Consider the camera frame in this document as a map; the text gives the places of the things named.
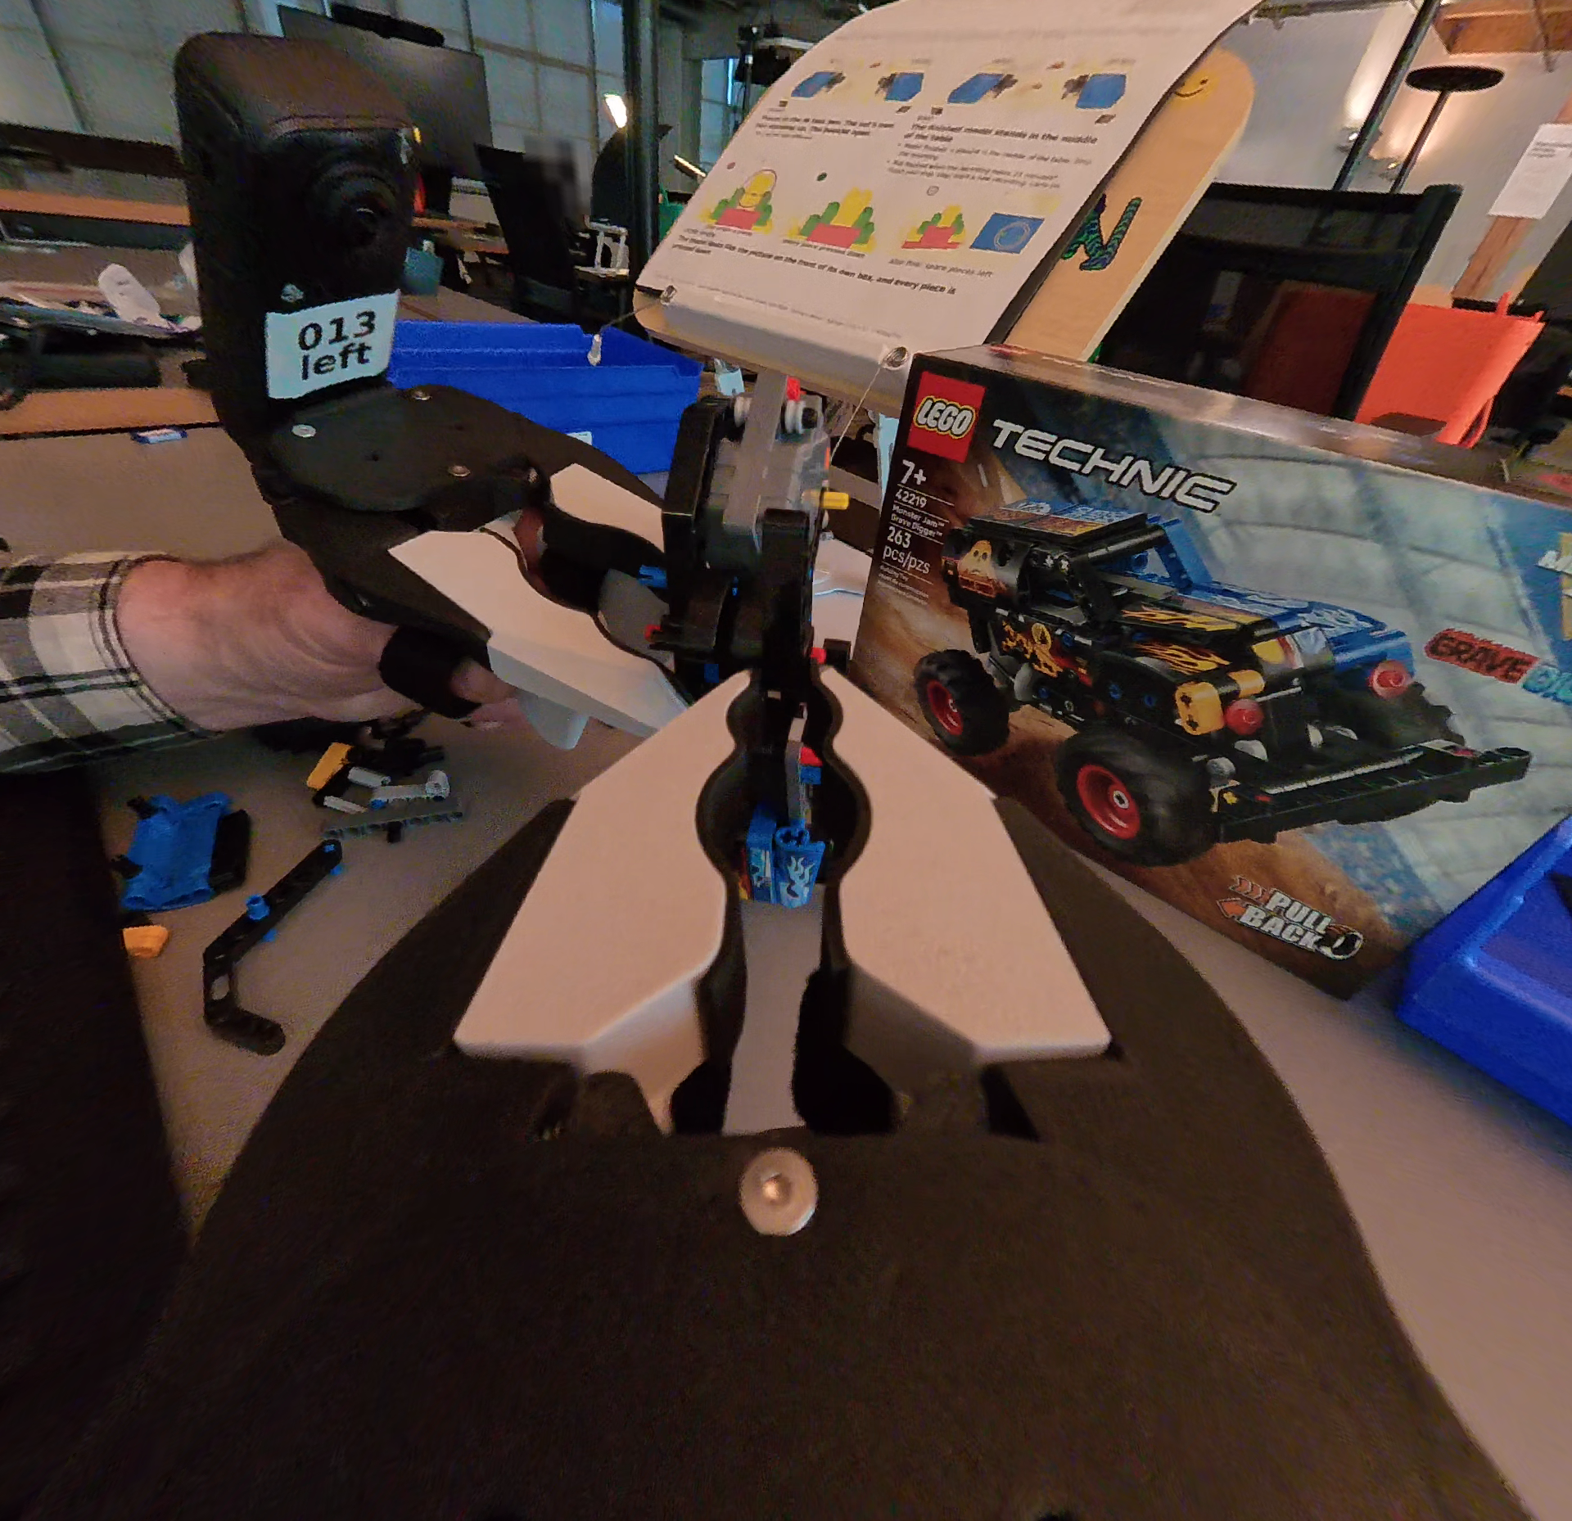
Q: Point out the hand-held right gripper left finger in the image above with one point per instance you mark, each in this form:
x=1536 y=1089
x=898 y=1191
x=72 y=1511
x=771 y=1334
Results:
x=590 y=919

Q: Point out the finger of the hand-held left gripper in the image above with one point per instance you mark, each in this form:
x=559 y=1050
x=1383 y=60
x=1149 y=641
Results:
x=605 y=502
x=544 y=648

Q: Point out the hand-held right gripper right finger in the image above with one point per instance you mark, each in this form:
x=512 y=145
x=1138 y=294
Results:
x=982 y=919

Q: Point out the toy truck chassis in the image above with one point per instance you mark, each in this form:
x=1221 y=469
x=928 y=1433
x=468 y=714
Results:
x=733 y=530

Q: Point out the pale beam with blue pins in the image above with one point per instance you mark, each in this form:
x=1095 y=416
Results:
x=411 y=789

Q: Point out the grey desk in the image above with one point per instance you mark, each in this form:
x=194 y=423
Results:
x=1413 y=1178

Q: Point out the person's left hand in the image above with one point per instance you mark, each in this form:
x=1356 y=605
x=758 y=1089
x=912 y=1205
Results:
x=242 y=641

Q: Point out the blue storage bin with tag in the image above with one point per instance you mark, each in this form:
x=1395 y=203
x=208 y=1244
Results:
x=544 y=373

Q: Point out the teal cup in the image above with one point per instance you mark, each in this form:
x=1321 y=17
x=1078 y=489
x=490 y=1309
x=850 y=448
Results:
x=425 y=271

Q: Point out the dark monitor screen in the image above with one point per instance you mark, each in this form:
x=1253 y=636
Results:
x=427 y=87

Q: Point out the black pin with shaft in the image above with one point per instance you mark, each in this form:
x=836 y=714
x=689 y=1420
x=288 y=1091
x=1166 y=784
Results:
x=390 y=760

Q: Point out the white document stand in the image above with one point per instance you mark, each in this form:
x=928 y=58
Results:
x=763 y=319

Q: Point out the orange curved block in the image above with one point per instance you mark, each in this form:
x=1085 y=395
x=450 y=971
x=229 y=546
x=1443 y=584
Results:
x=326 y=766

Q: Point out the cluttered wooden table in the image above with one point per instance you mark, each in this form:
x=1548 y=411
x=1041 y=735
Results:
x=96 y=411

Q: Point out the black angled beam blue pins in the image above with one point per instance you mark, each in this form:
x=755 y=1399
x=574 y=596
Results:
x=261 y=932

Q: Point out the adjacent grey table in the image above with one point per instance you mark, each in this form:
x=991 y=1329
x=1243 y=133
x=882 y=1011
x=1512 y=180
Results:
x=122 y=489

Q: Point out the black metal pole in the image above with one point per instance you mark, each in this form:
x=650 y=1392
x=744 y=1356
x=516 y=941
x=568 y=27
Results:
x=644 y=133

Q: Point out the blue body panel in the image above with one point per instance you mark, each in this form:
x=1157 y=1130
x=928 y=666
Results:
x=177 y=856

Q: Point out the orange block with black pin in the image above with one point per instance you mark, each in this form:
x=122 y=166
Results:
x=150 y=941

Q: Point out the printed instruction sheet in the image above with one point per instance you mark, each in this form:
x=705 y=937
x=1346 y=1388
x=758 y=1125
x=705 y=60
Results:
x=922 y=133

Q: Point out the toy truck set box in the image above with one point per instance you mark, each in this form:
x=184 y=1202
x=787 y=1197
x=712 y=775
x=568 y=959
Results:
x=1229 y=502

